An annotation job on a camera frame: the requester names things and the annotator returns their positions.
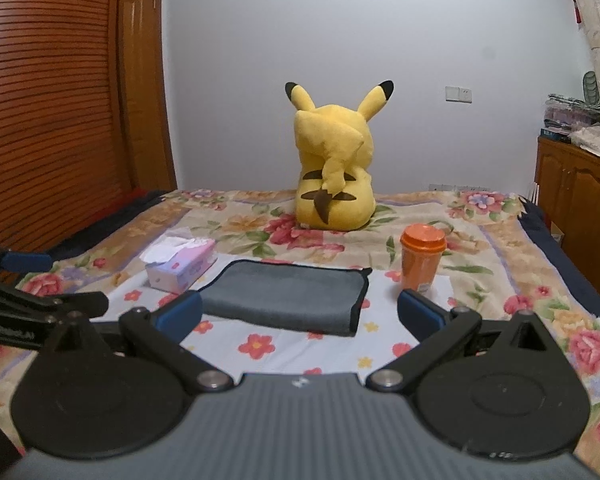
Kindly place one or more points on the floral bed sheet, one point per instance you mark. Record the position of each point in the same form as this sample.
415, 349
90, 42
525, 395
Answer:
510, 270

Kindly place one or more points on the white crumpled cloth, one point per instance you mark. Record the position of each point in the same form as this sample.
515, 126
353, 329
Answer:
597, 142

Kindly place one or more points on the wooden cabinet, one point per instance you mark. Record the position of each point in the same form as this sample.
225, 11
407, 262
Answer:
580, 200

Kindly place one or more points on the yellow plush toy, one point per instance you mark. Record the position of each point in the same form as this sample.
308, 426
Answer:
332, 170

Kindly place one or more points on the patterned curtain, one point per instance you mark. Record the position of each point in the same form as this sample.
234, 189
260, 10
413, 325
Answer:
592, 20

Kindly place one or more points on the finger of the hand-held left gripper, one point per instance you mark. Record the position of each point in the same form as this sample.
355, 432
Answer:
80, 302
27, 262

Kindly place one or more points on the stack of folded cloths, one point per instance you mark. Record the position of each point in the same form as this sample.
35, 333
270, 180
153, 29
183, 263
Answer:
567, 115

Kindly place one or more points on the wooden slatted wardrobe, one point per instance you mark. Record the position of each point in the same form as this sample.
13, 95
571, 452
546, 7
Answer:
45, 100

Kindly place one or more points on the pink tissue box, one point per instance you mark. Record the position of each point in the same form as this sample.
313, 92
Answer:
180, 262

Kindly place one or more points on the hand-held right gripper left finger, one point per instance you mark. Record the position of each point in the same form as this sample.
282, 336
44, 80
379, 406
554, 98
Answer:
181, 310

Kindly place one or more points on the white wall socket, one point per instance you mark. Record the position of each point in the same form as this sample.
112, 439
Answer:
458, 93

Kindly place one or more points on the grey towel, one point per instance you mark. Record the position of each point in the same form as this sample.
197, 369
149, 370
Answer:
285, 292

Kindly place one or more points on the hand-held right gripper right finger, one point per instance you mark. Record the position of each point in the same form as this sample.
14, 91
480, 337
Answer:
420, 310

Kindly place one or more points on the orange cup with lid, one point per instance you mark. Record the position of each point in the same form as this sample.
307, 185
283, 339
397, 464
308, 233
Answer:
422, 260

